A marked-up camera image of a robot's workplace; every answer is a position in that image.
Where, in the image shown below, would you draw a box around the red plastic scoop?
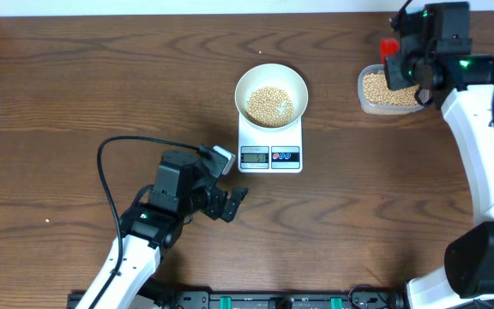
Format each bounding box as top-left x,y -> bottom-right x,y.
379,38 -> 401,64

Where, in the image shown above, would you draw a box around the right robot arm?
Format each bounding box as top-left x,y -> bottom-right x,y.
384,2 -> 494,308

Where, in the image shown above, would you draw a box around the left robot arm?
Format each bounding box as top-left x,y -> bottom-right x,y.
77,145 -> 248,308

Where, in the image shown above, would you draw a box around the white digital kitchen scale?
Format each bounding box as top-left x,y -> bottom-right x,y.
238,116 -> 303,173

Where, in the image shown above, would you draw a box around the soybeans in bowl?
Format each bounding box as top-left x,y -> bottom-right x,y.
246,87 -> 294,128

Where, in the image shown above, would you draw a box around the cream bowl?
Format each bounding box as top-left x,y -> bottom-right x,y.
234,64 -> 309,126

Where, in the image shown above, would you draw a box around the soybeans pile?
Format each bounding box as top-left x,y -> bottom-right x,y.
363,73 -> 417,106

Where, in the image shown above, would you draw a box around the clear plastic container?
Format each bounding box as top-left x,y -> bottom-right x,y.
358,64 -> 424,115

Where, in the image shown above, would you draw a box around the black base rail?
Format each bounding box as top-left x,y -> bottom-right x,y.
66,290 -> 494,309

